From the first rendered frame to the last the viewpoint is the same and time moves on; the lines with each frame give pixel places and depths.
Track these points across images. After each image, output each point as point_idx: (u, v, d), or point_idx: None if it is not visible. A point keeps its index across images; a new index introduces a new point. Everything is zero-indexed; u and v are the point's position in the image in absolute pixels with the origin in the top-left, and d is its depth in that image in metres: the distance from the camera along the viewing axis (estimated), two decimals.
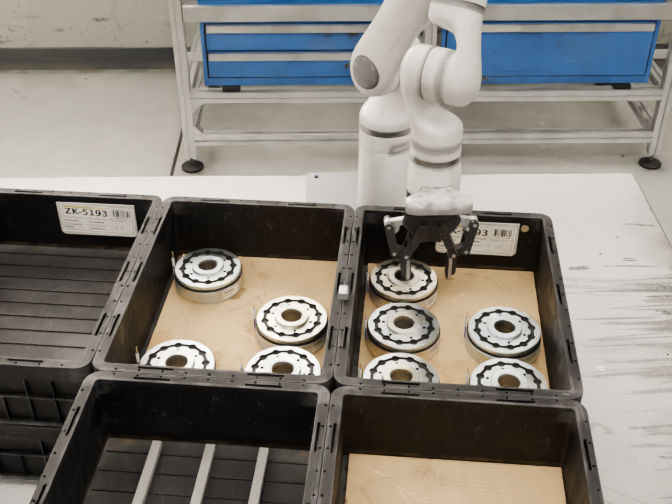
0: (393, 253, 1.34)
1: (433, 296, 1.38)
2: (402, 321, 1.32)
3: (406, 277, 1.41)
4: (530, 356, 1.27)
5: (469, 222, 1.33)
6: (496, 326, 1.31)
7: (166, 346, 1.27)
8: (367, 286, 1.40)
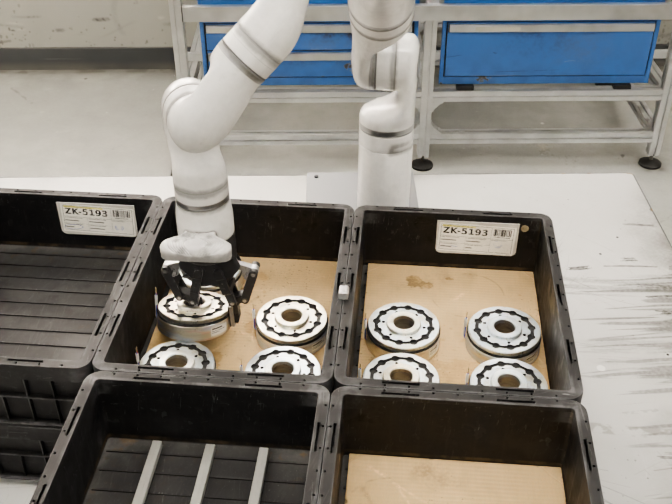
0: (177, 297, 1.28)
1: (220, 324, 1.28)
2: (402, 321, 1.32)
3: None
4: (530, 356, 1.27)
5: (249, 270, 1.26)
6: (496, 326, 1.31)
7: (166, 346, 1.27)
8: (156, 312, 1.32)
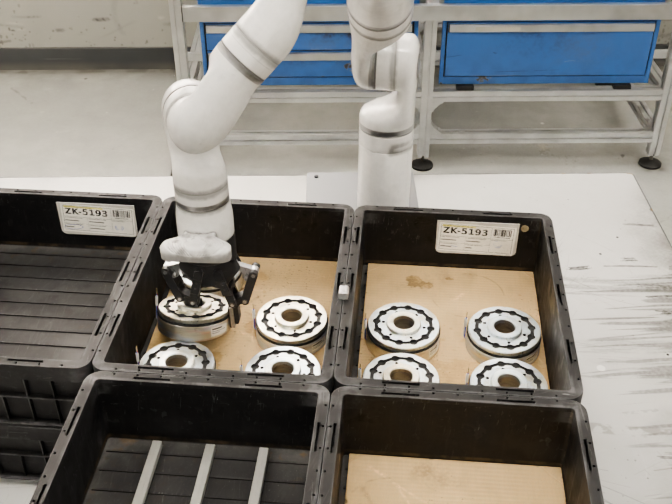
0: (178, 298, 1.28)
1: (220, 325, 1.29)
2: (402, 321, 1.32)
3: None
4: (530, 356, 1.27)
5: (249, 271, 1.26)
6: (496, 326, 1.31)
7: (166, 346, 1.27)
8: (156, 313, 1.32)
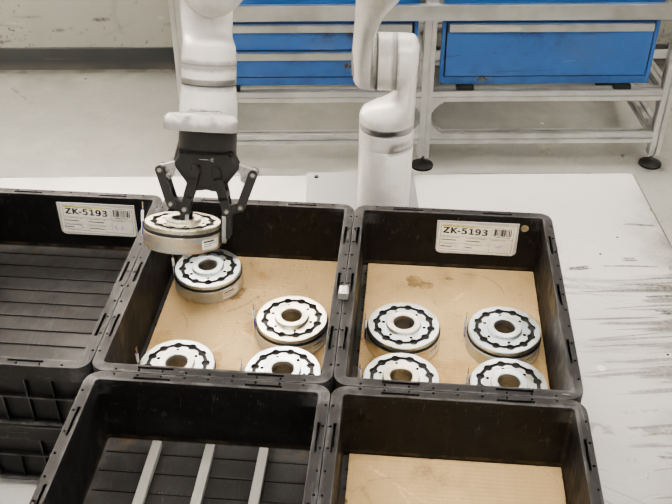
0: (169, 203, 1.21)
1: (211, 238, 1.21)
2: (402, 321, 1.32)
3: None
4: (530, 356, 1.27)
5: (248, 173, 1.21)
6: (496, 326, 1.31)
7: (166, 346, 1.27)
8: (142, 229, 1.24)
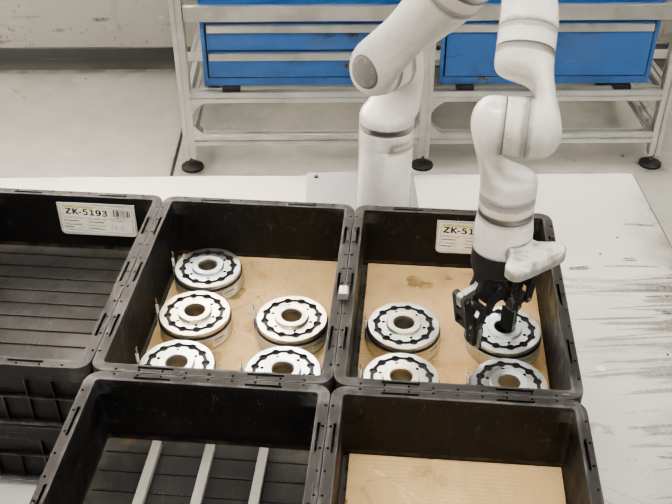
0: (470, 327, 1.21)
1: (221, 334, 1.31)
2: (402, 321, 1.32)
3: (201, 312, 1.34)
4: (530, 356, 1.27)
5: None
6: (496, 326, 1.31)
7: (166, 346, 1.27)
8: (158, 319, 1.34)
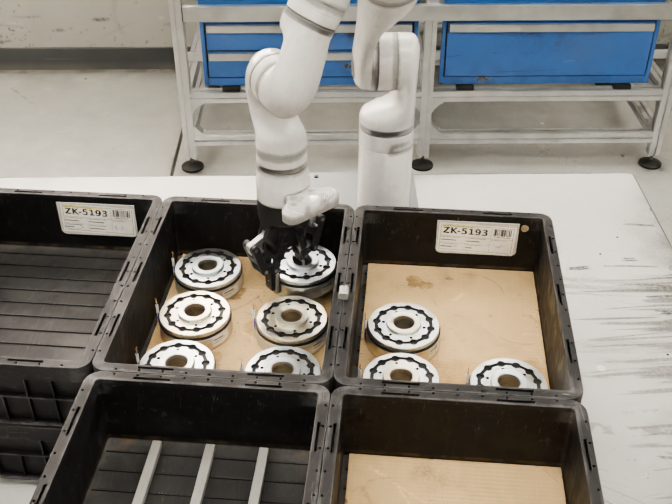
0: (265, 272, 1.32)
1: (221, 334, 1.31)
2: (402, 321, 1.32)
3: (201, 312, 1.34)
4: (326, 284, 1.37)
5: (315, 218, 1.36)
6: None
7: (166, 346, 1.27)
8: (158, 319, 1.34)
